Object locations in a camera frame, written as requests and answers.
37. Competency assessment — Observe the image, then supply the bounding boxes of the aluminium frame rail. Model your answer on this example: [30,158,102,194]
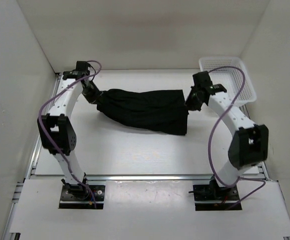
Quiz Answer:
[28,173,266,181]

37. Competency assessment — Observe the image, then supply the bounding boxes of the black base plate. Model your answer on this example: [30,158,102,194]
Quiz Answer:
[188,184,242,212]
[58,185,105,210]

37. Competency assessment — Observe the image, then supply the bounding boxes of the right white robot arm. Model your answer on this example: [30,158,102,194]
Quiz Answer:
[185,84,269,200]

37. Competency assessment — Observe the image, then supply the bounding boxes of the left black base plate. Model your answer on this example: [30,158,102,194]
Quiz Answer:
[58,185,105,210]

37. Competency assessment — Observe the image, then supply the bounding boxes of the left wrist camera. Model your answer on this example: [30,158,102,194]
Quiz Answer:
[62,61,91,80]

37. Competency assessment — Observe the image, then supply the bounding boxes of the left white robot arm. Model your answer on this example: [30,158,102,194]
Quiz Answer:
[37,70,99,201]

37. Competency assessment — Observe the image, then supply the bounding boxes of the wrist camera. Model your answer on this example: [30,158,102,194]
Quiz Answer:
[193,71,227,95]
[62,61,91,80]

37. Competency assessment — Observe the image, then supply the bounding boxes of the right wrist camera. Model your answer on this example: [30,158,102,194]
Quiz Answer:
[193,71,227,95]

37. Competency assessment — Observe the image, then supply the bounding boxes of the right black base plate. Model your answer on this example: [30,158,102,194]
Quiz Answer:
[188,184,242,212]

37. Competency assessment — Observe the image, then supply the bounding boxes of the white perforated plastic basket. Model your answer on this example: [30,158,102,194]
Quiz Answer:
[199,56,257,107]

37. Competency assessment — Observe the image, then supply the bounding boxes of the black shorts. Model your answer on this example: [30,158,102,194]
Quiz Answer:
[97,89,189,136]

